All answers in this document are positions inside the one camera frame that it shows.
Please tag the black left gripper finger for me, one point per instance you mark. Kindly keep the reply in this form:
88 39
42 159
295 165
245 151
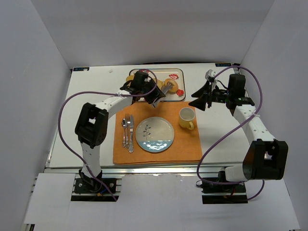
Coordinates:
151 86
154 96

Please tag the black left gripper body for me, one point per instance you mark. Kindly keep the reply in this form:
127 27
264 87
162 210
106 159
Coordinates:
155 94

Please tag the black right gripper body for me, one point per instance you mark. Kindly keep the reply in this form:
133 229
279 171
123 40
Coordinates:
209 96

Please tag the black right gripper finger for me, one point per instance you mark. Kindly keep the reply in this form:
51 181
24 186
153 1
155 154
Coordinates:
199 103
201 91

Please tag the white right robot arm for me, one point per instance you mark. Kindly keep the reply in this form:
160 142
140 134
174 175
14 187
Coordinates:
266 156

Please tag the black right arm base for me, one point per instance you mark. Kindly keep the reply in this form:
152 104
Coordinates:
222 194

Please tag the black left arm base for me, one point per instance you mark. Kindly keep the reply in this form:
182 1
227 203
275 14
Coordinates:
83 193

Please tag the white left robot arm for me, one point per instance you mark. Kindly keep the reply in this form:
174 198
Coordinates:
91 128

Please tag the oval bread roll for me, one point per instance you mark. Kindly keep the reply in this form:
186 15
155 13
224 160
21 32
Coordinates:
161 84

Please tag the brown bread slice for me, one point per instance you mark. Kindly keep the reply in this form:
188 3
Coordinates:
129 78

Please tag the strawberry pattern serving tray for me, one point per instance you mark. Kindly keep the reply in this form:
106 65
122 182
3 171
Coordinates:
173 73

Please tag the yellow mug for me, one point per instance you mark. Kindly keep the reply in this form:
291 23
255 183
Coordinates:
186 117

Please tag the bagel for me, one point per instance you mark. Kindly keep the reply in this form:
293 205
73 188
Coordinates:
173 86

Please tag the silver fork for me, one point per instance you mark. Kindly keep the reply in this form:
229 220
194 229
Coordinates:
127 130

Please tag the silver spoon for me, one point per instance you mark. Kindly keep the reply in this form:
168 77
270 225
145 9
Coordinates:
124 126

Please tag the white blue ceramic plate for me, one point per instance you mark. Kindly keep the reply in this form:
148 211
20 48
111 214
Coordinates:
154 134

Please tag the orange cloth placemat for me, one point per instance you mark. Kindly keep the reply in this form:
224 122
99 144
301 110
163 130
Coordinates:
186 146

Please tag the silver table knife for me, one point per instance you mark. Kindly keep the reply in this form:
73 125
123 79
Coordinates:
131 125

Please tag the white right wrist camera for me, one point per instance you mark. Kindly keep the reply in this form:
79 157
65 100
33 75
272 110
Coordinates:
211 79

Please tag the aluminium table frame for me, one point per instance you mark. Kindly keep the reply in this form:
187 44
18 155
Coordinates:
168 169

